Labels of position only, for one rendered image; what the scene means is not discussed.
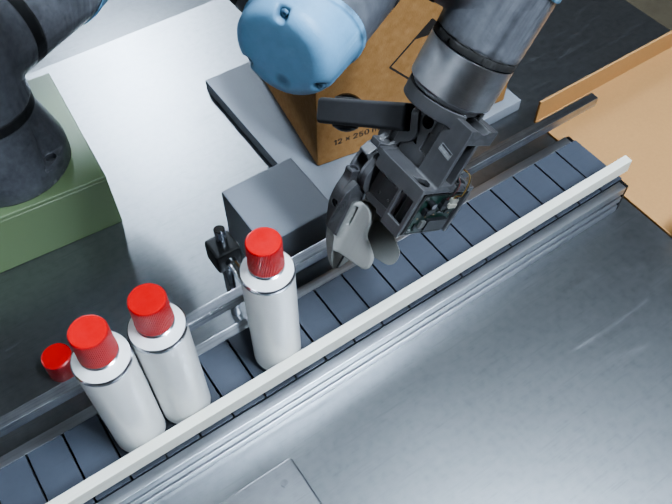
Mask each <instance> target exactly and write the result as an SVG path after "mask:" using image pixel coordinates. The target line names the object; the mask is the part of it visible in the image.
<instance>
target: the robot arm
mask: <svg viewBox="0 0 672 504"><path fill-rule="evenodd" d="M107 1H108V0H0V208H3V207H9V206H14V205H18V204H21V203H24V202H27V201H29V200H31V199H33V198H36V197H37V196H39V195H41V194H42V193H44V192H46V191H47V190H48V189H50V188H51V187H52V186H53V185H54V184H55V183H56V182H57V181H58V180H59V179H60V178H61V177H62V175H63V174H64V173H65V171H66V169H67V167H68V165H69V162H70V158H71V147H70V143H69V141H68V138H67V136H66V133H65V131H64V129H63V127H62V126H61V124H60V123H59V122H58V120H57V119H56V118H55V117H54V116H53V115H52V114H51V113H50V112H49V111H48V110H47V109H46V108H45V107H44V106H43V105H42V104H41V103H40V102H39V101H38V100H37V99H36V98H35V97H34V95H33V93H32V91H31V89H30V86H29V84H28V81H27V79H26V74H27V72H28V71H30V70H31V69H32V68H33V67H34V66H35V65H37V64H38V63H39V62H40V61H41V60H43V59H44V58H45V57H46V56H47V55H48V54H49V53H51V52H52V51H53V50H54V49H55V48H56V47H58V46H59V45H60V44H61V43H62V42H63V41H65V40H66V39H67V38H68V37H69V36H70V35H72V34H73V33H74V32H75V31H76V30H77V29H79V28H80V27H81V26H82V25H85V24H86V23H88V22H89V21H91V20H92V19H93V18H94V17H95V16H96V15H97V14H98V13H99V11H100V10H101V8H102V7H103V6H104V5H105V4H106V3H107ZM229 1H230V2H231V3H232V4H234V5H235V7H236V8H237V9H238V10H239V11H240V12H242V14H241V16H240V18H239V21H238V25H237V39H238V43H239V47H240V50H241V52H242V54H243V55H245V56H247V57H248V59H249V61H250V63H251V68H252V70H253V71H254V72H255V73H256V74H257V75H258V76H259V77H260V78H261V79H262V80H264V81H265V82H266V83H268V84H269V85H271V86H272V87H274V88H276V89H278V90H280V91H283V92H286V93H289V94H294V95H310V94H315V93H318V92H320V91H322V90H324V89H326V88H327V87H329V86H331V85H332V84H333V83H334V82H335V80H336V79H337V78H338V77H339V76H340V75H341V74H342V73H343V71H344V70H345V69H346V68H347V67H348V66H349V65H350V64H351V63H353V62H354V61H355V60H356V59H357V58H358V57H359V56H360V55H361V53H362V51H363V49H364V48H365V45H366V42H367V41H368V40H369V39H370V37H371V36H372V35H373V34H374V32H375V31H376V30H377V28H378V27H379V26H380V25H381V23H382V22H383V21H384V20H385V18H386V17H387V16H388V14H389V13H390V12H391V11H392V10H393V9H394V7H395V6H396V5H397V4H398V3H399V1H400V0H229ZM429 1H431V2H432V3H434V2H435V3H437V4H439V5H440V6H442V7H443V10H442V12H441V13H440V15H439V17H438V19H437V21H436V23H435V25H434V26H433V28H432V30H431V32H430V33H429V35H428V37H427V39H426V41H425V43H424V45H423V47H422V48H421V50H420V52H419V54H418V56H417V58H416V60H415V61H414V63H413V65H412V73H411V75H410V77H409V79H408V80H407V82H406V84H405V86H404V93H405V95H406V97H407V98H408V99H409V101H410V102H411V103H406V102H390V101H374V100H361V98H359V97H358V96H356V95H354V94H351V93H342V94H339V95H337V96H335V98H328V97H321V98H319V100H318V106H317V121H318V122H319V123H324V124H332V126H333V127H334V128H336V129H337V130H339V131H343V132H351V131H354V130H356V129H358V127H364V128H374V129H380V130H379V132H378V135H373V136H372V138H371V140H369V141H367V142H366V143H365V144H364V145H363V146H361V147H360V150H359V151H358V152H357V153H356V155H355V156H354V157H353V159H352V161H351V163H350V165H347V166H346V168H345V171H344V173H343V175H342V176H341V178H340V179H339V181H338V182H337V184H336V185H335V187H334V189H333V191H332V193H331V196H330V199H329V203H328V209H327V216H326V226H327V230H326V247H327V256H328V260H329V263H330V265H331V266H332V268H333V269H335V268H340V267H341V266H343V265H344V264H345V263H346V262H347V261H349V260H350V261H351V262H353V263H354V264H356V265H357V266H358V267H360V268H362V269H369V268H370V267H371V265H372V263H373V261H374V257H375V258H376V259H378V260H380V261H381V262H383V263H384V264H387V265H392V264H394V263H395V262H396V261H397V260H398V258H399V256H400V249H399V246H398V244H397V241H396V238H398V237H399V235H400V236H401V235H409V234H416V233H423V232H430V231H437V230H441V229H442V230H443V231H446V229H447V228H448V226H449V225H450V223H451V222H452V220H453V219H454V217H455V216H456V214H457V212H458V211H459V209H460V208H461V206H462V205H463V203H464V202H465V200H466V199H467V197H468V196H469V194H470V193H471V191H472V190H473V188H474V187H473V186H472V185H471V184H470V183H471V180H472V176H471V174H470V173H469V172H468V171H467V170H465V169H464V168H465V166H466V165H467V163H468V162H469V160H470V159H471V157H472V155H473V154H474V152H475V151H476V149H477V148H478V146H490V145H491V143H492V142H493V140H494V139H495V137H496V136H497V134H498V132H497V131H496V130H495V129H494V128H493V127H491V126H490V125H489V124H488V123H487V122H486V121H485V120H483V117H484V115H485V113H487V112H489V111H490V109H491V108H492V106H493V105H494V103H495V102H496V100H497V98H498V97H499V95H500V94H501V92H502V90H503V89H504V87H505V86H506V84H507V82H508V81H509V79H510V78H511V76H512V75H513V73H514V71H515V69H516V68H517V66H518V65H519V63H520V62H521V60H522V59H523V57H524V55H525V54H526V52H527V51H528V49H529V47H530V46H531V44H532V43H533V41H534V40H535V38H536V36H537V35H538V33H539V32H540V30H541V28H542V27H543V25H544V24H545V22H546V21H547V19H548V17H549V16H550V14H551V13H552V11H553V9H554V8H555V6H556V5H557V4H560V2H561V1H562V0H429ZM463 170H464V171H465V172H467V173H468V175H469V181H467V180H466V179H465V178H464V177H463V176H461V175H460V174H461V173H462V171H463ZM364 194H366V195H365V198H364V199H363V196H364ZM362 199H363V201H362Z"/></svg>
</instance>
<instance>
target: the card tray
mask: <svg viewBox="0 0 672 504"><path fill-rule="evenodd" d="M590 93H593V94H594V95H596V96H597V97H598V100H597V102H596V105H595V106H594V107H592V108H590V109H588V110H586V111H585V112H583V113H581V114H579V115H577V116H576V117H574V118H572V119H570V120H568V121H567V122H565V123H563V124H561V125H560V126H558V127H556V128H554V129H552V130H551V131H549V132H547V134H549V135H550V136H551V137H552V138H553V139H554V140H556V141H559V140H560V139H562V138H564V137H568V136H569V137H570V138H572V139H573V140H574V141H575V140H576V141H577V142H579V143H580V144H581V145H582V146H583V147H585V148H586V149H587V150H588V151H589V152H591V153H592V154H593V155H594V156H595V157H597V158H598V159H599V160H600V161H602V162H603V163H604V164H605V165H606V166H608V165H610V164H612V163H613V162H615V161H617V160H618V159H620V158H622V157H623V156H625V155H626V156H627V157H628V158H630V159H631V160H632V162H631V164H630V166H629V168H628V170H627V171H626V172H625V173H623V174H621V175H620V177H621V178H622V179H621V180H622V181H623V182H625V183H626V184H627V185H628V188H627V190H626V192H625V195H624V197H623V198H625V199H626V200H627V201H628V202H629V203H631V204H632V205H633V206H634V207H635V208H636V209H638V210H639V211H640V212H641V213H642V214H644V215H645V216H646V217H647V218H648V219H650V220H651V221H652V222H653V223H654V224H656V225H657V226H658V227H659V228H660V229H661V230H663V231H664V232H665V233H666V234H667V235H669V236H670V237H671V238H672V31H670V32H668V33H666V34H664V35H662V36H661V37H659V38H657V39H655V40H653V41H651V42H649V43H648V44H646V45H644V46H642V47H640V48H638V49H636V50H635V51H633V52H631V53H629V54H627V55H625V56H623V57H621V58H620V59H618V60H616V61H614V62H612V63H610V64H608V65H607V66H605V67H603V68H601V69H599V70H597V71H595V72H594V73H592V74H590V75H588V76H586V77H584V78H582V79H581V80H579V81H577V82H575V83H573V84H571V85H569V86H567V87H566V88H564V89H562V90H560V91H558V92H556V93H554V94H553V95H551V96H549V97H547V98H545V99H543V100H541V101H540V102H539V105H538V108H537V111H536V115H535V118H534V123H537V122H539V121H541V120H542V119H544V118H546V117H548V116H550V115H552V114H553V113H555V112H557V111H559V110H561V109H562V108H564V107H566V106H568V105H570V104H572V103H573V102H575V101H577V100H579V99H581V98H583V97H584V96H586V95H588V94H590Z"/></svg>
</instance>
